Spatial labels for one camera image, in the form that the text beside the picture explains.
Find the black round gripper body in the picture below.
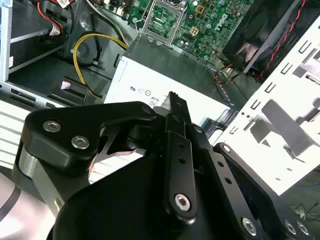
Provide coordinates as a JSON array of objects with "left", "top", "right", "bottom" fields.
[{"left": 51, "top": 149, "right": 253, "bottom": 240}]

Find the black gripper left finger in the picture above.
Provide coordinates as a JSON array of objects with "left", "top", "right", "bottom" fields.
[{"left": 12, "top": 91, "right": 199, "bottom": 224}]

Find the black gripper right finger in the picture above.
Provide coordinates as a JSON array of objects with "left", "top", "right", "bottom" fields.
[{"left": 187, "top": 123, "right": 315, "bottom": 240}]

